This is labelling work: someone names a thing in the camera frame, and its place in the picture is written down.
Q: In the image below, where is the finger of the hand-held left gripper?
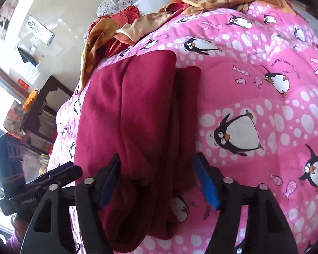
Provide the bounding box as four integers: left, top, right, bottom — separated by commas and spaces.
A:
25, 164, 83, 189

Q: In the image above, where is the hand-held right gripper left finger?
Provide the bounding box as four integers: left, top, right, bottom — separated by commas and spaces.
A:
20, 153, 121, 254

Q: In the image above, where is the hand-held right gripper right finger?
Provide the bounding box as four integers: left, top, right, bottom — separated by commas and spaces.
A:
193, 152, 299, 254

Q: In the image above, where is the dark red sweater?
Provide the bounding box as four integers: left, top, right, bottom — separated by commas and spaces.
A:
74, 50, 202, 252

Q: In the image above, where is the person's left forearm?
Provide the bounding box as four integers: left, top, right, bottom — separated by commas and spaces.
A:
5, 213, 31, 252

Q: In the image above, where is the row of books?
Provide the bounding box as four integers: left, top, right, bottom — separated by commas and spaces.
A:
38, 108, 56, 138

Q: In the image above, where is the yellow plastic basket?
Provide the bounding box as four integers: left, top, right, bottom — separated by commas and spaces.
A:
22, 88, 40, 112

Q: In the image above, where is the black wooden cabinet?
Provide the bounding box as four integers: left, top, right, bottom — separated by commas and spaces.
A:
21, 75, 75, 155

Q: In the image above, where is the pink penguin print blanket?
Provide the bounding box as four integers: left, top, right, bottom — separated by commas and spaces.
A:
46, 1, 318, 254

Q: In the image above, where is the dark hanging cloth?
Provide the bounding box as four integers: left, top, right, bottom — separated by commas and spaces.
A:
17, 46, 40, 67

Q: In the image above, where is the white eye chart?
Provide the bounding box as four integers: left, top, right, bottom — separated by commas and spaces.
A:
25, 14, 55, 45

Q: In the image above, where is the orange red striped cloth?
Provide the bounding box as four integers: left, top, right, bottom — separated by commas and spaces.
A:
78, 0, 297, 88

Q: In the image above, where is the red heart-shaped frilled pillow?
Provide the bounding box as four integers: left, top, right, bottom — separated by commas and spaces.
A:
95, 5, 141, 32

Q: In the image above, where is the wall poster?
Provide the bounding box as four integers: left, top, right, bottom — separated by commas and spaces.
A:
0, 0, 19, 41

